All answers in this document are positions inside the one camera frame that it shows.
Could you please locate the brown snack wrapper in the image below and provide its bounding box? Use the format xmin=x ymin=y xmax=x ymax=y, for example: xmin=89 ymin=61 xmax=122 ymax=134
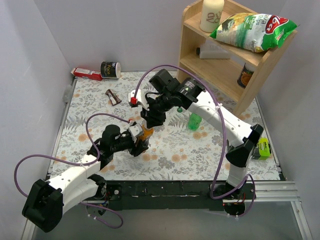
xmin=105 ymin=89 xmax=122 ymax=106

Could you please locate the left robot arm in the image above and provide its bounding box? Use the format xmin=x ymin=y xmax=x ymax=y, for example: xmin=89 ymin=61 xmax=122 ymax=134
xmin=22 ymin=123 xmax=154 ymax=233

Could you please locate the dark tin can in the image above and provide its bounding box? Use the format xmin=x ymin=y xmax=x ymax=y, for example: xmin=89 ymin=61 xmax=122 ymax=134
xmin=237 ymin=63 xmax=256 ymax=88

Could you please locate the red white box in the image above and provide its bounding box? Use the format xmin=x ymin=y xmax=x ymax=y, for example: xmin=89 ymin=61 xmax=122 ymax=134
xmin=70 ymin=67 xmax=103 ymax=81

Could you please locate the black green box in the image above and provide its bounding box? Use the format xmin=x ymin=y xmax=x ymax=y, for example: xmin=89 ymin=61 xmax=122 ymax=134
xmin=252 ymin=137 xmax=272 ymax=160

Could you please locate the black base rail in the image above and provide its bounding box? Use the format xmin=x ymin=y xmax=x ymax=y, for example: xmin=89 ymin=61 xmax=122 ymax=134
xmin=31 ymin=179 xmax=301 ymax=212

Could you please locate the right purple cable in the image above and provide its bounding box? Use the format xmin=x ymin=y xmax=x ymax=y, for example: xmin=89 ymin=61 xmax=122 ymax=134
xmin=133 ymin=64 xmax=257 ymax=219

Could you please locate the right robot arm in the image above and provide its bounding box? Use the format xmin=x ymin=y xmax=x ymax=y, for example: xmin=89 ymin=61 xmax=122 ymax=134
xmin=129 ymin=65 xmax=264 ymax=200

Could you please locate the purple cable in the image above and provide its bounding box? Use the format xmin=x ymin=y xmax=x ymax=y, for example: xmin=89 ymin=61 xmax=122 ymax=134
xmin=133 ymin=64 xmax=257 ymax=219
xmin=13 ymin=112 xmax=135 ymax=230

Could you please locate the green plastic bottle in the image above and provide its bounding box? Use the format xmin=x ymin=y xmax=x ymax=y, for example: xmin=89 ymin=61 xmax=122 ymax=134
xmin=187 ymin=113 xmax=202 ymax=131

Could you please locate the wooden shelf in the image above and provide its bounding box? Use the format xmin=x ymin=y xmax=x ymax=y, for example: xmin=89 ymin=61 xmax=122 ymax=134
xmin=178 ymin=0 xmax=297 ymax=116

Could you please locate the green chips bag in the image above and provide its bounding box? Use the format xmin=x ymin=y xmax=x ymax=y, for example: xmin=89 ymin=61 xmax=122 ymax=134
xmin=210 ymin=12 xmax=298 ymax=53

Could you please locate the black cylindrical can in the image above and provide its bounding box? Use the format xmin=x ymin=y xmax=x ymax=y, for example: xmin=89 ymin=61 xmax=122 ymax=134
xmin=100 ymin=61 xmax=121 ymax=79

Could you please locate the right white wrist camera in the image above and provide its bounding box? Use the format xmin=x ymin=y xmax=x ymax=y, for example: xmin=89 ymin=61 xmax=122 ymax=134
xmin=128 ymin=89 xmax=150 ymax=111

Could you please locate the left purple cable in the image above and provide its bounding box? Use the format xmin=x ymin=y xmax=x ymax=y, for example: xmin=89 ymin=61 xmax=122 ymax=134
xmin=13 ymin=112 xmax=135 ymax=230

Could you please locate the orange juice bottle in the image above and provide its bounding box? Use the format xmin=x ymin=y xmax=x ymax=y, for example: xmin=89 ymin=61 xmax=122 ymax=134
xmin=138 ymin=124 xmax=154 ymax=146

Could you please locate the cream white bottle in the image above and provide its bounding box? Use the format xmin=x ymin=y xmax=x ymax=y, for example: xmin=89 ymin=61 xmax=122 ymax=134
xmin=199 ymin=0 xmax=225 ymax=33

